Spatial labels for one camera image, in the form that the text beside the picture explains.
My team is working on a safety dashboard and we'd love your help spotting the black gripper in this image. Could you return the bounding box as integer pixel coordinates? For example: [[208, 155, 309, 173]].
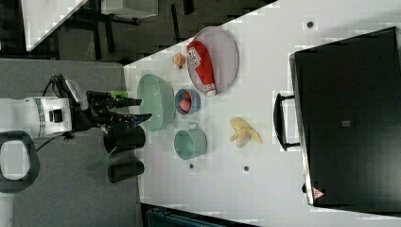
[[71, 91, 152, 134]]

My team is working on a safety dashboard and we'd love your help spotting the green mug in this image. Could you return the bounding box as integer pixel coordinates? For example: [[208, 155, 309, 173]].
[[174, 122, 207, 160]]

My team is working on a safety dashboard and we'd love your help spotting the grey round plate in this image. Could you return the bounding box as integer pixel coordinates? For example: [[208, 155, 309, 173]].
[[186, 26, 238, 95]]

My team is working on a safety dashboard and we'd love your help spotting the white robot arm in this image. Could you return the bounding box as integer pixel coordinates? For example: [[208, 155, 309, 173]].
[[1, 92, 151, 194]]

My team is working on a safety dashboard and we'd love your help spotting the red ketchup bottle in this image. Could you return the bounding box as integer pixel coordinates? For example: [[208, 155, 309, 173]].
[[187, 41, 217, 96]]

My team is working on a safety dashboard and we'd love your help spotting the black cylinder mount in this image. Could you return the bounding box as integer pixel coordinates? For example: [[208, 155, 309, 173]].
[[108, 161, 145, 183], [104, 126, 146, 152]]

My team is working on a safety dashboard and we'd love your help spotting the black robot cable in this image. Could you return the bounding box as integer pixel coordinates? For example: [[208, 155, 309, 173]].
[[35, 74, 69, 152]]

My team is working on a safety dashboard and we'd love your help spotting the toy strawberry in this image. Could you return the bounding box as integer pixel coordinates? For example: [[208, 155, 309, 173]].
[[179, 100, 191, 113], [184, 92, 191, 100]]

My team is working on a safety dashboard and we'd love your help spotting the small blue bowl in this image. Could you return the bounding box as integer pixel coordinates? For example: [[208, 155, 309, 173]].
[[175, 89, 201, 114]]

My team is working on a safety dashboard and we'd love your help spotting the black toaster oven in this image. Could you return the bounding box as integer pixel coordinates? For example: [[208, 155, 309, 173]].
[[289, 26, 401, 217]]

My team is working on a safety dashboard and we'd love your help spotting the toy orange half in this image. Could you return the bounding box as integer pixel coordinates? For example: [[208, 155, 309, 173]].
[[172, 53, 185, 68]]

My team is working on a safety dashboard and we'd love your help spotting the green colander bowl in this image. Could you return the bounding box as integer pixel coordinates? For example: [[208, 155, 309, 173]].
[[137, 74, 175, 131]]

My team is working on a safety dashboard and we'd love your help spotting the green marker object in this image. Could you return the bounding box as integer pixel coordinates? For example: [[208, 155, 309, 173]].
[[110, 91, 129, 97]]

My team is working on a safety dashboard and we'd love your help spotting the peeled toy banana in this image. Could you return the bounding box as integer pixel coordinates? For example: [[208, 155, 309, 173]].
[[229, 117, 263, 148]]

